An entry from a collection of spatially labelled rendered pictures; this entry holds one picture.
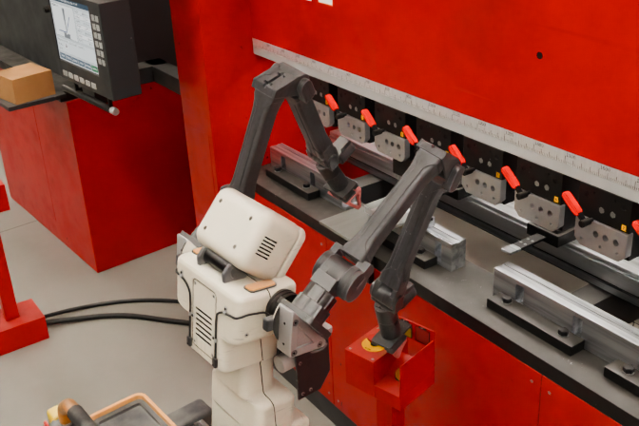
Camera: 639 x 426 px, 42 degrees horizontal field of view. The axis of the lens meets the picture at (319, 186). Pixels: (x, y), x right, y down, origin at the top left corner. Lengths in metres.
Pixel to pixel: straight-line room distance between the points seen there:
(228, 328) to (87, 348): 2.16
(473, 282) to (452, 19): 0.79
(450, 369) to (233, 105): 1.33
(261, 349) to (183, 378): 1.70
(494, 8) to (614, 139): 0.45
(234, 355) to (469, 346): 0.78
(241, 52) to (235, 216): 1.40
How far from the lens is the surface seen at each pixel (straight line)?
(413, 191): 1.90
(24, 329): 4.06
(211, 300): 1.91
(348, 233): 2.54
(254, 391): 2.06
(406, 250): 2.08
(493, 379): 2.43
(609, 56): 1.97
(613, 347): 2.24
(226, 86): 3.20
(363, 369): 2.40
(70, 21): 3.32
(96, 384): 3.75
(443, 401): 2.67
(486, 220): 2.78
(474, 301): 2.45
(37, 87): 4.12
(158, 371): 3.75
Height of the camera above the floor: 2.19
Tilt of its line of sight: 25 degrees down
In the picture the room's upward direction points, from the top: 3 degrees counter-clockwise
